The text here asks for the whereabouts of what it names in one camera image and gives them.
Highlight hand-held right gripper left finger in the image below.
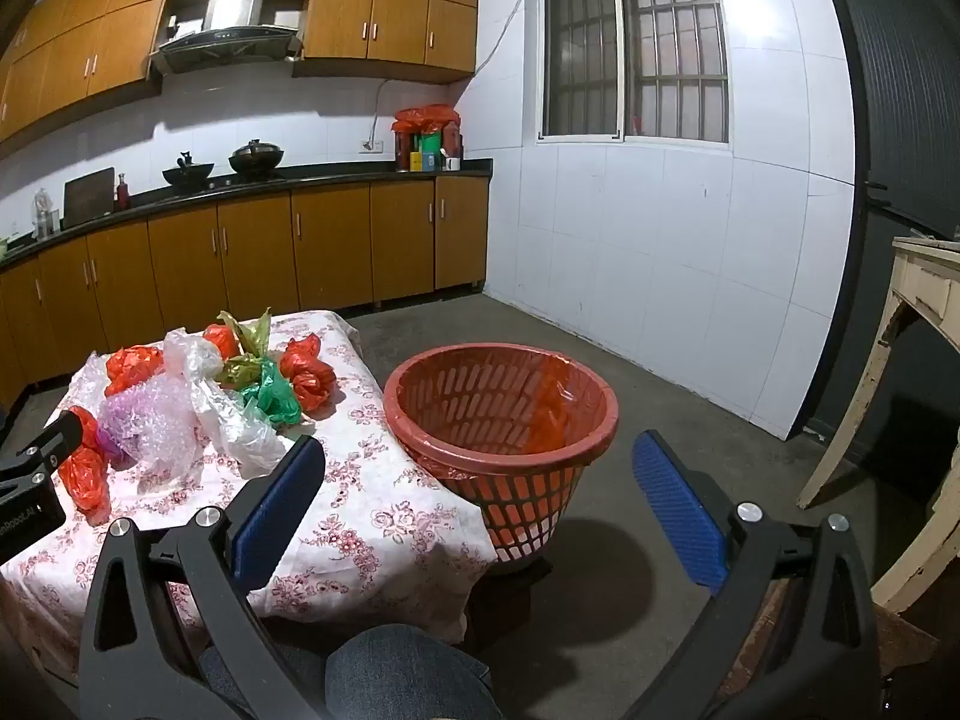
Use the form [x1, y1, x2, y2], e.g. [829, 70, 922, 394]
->
[79, 435, 331, 720]

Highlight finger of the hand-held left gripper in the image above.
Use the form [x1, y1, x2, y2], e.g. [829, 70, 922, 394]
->
[0, 411, 85, 496]

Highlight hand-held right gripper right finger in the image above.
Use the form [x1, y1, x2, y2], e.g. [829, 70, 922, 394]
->
[631, 429, 878, 720]

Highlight red plastic bag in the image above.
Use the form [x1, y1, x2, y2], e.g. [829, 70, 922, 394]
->
[279, 337, 338, 412]
[103, 345, 164, 397]
[202, 324, 241, 362]
[58, 405, 112, 520]

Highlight purple plastic bag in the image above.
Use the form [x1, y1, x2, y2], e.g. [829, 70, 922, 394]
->
[97, 388, 151, 462]

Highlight clear plastic bag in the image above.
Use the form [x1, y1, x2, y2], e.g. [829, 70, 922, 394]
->
[163, 327, 290, 479]

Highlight clear bubble wrap sheet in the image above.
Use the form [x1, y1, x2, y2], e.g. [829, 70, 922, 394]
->
[71, 351, 203, 481]

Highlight red plastic laundry basket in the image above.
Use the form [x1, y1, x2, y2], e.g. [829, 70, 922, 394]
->
[382, 343, 622, 565]

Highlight olive green plastic bag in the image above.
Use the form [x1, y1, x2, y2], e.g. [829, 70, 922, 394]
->
[216, 309, 275, 389]

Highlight floral tablecloth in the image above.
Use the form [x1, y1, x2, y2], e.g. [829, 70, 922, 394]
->
[0, 310, 500, 646]

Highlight person's jeans leg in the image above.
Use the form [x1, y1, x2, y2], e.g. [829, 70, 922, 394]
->
[196, 626, 503, 720]

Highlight clear plastic bottle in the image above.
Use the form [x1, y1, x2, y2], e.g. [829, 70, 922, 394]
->
[31, 187, 61, 239]

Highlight dark cutting board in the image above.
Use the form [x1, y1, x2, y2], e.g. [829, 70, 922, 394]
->
[61, 169, 117, 230]

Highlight orange lower kitchen cabinets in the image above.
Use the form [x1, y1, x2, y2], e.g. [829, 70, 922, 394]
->
[0, 174, 492, 406]

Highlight orange kitchen cabinets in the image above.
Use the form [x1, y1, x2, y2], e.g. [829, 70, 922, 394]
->
[0, 0, 481, 143]
[0, 174, 492, 406]

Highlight black open wok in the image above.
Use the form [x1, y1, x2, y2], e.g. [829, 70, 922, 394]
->
[163, 152, 217, 188]

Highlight cream wooden side table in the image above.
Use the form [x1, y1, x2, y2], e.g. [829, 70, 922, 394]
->
[795, 236, 960, 616]

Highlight black kitchen countertop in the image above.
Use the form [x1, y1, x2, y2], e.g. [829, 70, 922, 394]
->
[0, 159, 494, 263]

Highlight black lidded wok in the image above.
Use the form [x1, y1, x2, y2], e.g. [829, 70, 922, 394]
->
[229, 139, 286, 177]

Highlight steel range hood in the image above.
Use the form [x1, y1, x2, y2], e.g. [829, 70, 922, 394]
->
[148, 0, 305, 76]

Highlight dark door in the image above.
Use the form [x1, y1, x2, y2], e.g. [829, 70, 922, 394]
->
[814, 0, 960, 458]

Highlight barred window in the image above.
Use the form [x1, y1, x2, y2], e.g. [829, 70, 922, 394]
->
[525, 0, 732, 145]

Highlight orange upper kitchen cabinets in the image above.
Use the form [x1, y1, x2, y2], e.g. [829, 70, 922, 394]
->
[0, 0, 481, 143]

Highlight white wall cable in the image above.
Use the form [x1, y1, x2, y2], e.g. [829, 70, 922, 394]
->
[366, 0, 542, 147]

